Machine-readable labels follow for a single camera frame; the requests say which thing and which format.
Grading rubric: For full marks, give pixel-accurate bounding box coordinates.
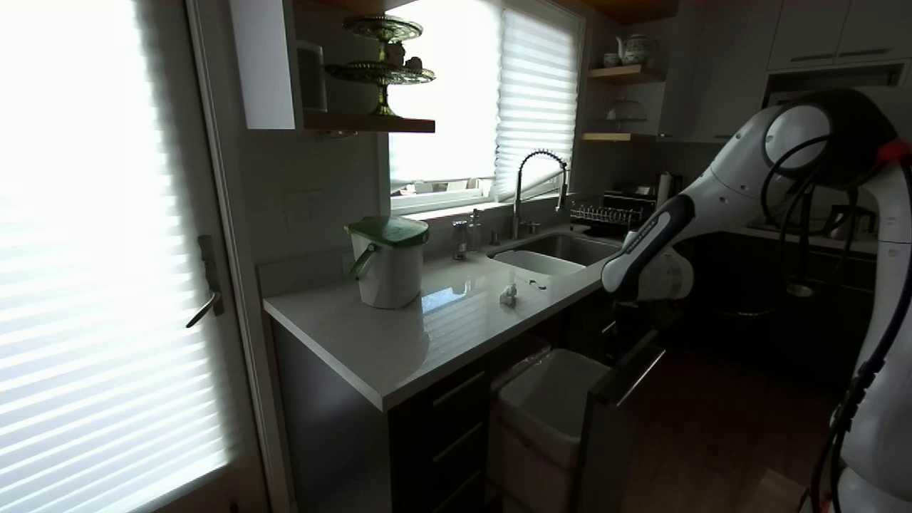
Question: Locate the dark pull-out drawer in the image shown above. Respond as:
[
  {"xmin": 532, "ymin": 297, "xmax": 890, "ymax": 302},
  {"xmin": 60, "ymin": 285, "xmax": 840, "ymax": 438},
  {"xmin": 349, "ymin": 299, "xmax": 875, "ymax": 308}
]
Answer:
[{"xmin": 492, "ymin": 329, "xmax": 668, "ymax": 513}]

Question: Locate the steel sink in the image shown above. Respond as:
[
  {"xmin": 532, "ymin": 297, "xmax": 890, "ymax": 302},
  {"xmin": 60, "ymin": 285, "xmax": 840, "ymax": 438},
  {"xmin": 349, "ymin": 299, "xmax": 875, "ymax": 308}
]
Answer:
[{"xmin": 487, "ymin": 232, "xmax": 622, "ymax": 277}]

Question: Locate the dish rack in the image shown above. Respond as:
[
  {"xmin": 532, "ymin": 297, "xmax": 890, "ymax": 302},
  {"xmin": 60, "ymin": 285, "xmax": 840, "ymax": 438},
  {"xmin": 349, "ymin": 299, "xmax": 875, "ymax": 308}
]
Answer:
[{"xmin": 570, "ymin": 202, "xmax": 648, "ymax": 230}]

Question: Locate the black countertop appliance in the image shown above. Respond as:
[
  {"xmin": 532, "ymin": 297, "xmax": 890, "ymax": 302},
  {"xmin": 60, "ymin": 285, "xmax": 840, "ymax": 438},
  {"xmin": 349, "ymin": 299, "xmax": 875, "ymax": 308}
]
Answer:
[{"xmin": 602, "ymin": 187, "xmax": 660, "ymax": 214}]

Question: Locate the steel thermos jug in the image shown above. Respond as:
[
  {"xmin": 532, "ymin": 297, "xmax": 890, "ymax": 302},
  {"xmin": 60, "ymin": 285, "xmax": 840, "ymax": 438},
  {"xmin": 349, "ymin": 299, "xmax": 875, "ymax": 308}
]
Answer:
[{"xmin": 655, "ymin": 171, "xmax": 684, "ymax": 209}]

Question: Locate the white trash bin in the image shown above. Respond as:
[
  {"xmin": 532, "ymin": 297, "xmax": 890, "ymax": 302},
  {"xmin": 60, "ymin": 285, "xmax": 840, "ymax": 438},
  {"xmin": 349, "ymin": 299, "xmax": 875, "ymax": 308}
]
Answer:
[{"xmin": 497, "ymin": 348, "xmax": 612, "ymax": 513}]

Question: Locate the spring neck kitchen tap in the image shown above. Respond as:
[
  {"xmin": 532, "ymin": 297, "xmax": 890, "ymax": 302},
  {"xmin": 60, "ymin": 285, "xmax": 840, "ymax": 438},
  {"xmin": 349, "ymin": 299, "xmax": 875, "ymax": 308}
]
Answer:
[{"xmin": 512, "ymin": 149, "xmax": 570, "ymax": 240}]

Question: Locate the glass dome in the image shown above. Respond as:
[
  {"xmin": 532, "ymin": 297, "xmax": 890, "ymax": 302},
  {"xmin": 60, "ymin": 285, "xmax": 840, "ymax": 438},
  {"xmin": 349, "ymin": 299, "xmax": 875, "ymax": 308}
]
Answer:
[{"xmin": 606, "ymin": 98, "xmax": 648, "ymax": 123}]

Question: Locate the dark kettle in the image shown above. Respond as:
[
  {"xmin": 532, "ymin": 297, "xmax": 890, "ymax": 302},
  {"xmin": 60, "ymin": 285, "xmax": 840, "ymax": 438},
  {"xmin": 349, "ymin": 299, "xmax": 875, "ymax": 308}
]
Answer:
[{"xmin": 826, "ymin": 204, "xmax": 879, "ymax": 241}]

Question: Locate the white window blind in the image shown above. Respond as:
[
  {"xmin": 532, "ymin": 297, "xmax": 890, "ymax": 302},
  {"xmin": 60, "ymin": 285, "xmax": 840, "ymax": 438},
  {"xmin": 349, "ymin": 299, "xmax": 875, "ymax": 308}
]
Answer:
[{"xmin": 494, "ymin": 7, "xmax": 582, "ymax": 202}]

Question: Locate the white bin with green lid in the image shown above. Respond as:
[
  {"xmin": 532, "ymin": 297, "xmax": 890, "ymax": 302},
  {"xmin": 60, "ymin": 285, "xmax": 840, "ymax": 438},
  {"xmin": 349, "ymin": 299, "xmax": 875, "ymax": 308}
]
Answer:
[{"xmin": 345, "ymin": 216, "xmax": 430, "ymax": 310}]

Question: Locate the patterned teapot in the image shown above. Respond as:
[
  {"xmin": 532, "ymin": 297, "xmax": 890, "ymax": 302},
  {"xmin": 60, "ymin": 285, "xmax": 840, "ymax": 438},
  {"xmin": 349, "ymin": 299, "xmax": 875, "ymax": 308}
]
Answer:
[{"xmin": 616, "ymin": 33, "xmax": 657, "ymax": 68}]

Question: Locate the window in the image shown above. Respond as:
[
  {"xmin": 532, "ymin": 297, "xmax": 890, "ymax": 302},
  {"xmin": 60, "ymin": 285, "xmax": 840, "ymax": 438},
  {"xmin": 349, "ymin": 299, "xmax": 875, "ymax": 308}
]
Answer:
[{"xmin": 388, "ymin": 0, "xmax": 586, "ymax": 214}]

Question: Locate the row of white upper cabinets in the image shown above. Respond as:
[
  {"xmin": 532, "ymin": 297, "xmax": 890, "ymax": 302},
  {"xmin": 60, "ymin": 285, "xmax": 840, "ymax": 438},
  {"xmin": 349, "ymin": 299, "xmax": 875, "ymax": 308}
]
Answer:
[{"xmin": 766, "ymin": 0, "xmax": 912, "ymax": 72}]

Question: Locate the green glass tiered stand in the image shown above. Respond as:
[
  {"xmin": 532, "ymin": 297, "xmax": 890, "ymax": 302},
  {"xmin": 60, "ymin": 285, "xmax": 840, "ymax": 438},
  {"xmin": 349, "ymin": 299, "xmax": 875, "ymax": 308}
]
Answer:
[{"xmin": 324, "ymin": 14, "xmax": 436, "ymax": 118}]

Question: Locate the door with blind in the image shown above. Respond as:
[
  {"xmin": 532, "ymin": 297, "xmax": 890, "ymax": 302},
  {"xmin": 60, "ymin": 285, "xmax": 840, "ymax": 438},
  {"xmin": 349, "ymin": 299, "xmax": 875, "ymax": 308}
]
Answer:
[{"xmin": 0, "ymin": 0, "xmax": 289, "ymax": 513}]

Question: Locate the drawer handle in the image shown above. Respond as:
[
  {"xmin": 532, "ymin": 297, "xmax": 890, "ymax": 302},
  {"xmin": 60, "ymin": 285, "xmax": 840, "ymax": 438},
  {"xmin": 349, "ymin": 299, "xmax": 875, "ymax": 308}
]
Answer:
[
  {"xmin": 616, "ymin": 347, "xmax": 668, "ymax": 408},
  {"xmin": 432, "ymin": 370, "xmax": 487, "ymax": 409},
  {"xmin": 432, "ymin": 470, "xmax": 487, "ymax": 512},
  {"xmin": 432, "ymin": 422, "xmax": 487, "ymax": 465}
]

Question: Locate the wall switch plate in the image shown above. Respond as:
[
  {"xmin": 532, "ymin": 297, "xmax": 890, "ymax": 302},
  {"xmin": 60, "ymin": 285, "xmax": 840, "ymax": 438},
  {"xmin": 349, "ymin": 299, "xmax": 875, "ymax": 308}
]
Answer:
[{"xmin": 285, "ymin": 191, "xmax": 323, "ymax": 230}]

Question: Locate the door handle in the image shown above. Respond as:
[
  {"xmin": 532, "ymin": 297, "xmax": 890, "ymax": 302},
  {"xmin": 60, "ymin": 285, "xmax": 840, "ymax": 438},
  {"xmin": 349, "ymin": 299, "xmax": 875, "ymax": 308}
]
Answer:
[{"xmin": 186, "ymin": 235, "xmax": 226, "ymax": 329}]

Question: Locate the white wall cabinet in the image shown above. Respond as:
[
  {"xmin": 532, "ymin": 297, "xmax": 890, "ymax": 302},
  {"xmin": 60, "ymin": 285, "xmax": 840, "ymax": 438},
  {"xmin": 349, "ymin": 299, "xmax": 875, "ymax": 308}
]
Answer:
[{"xmin": 229, "ymin": 0, "xmax": 305, "ymax": 131}]

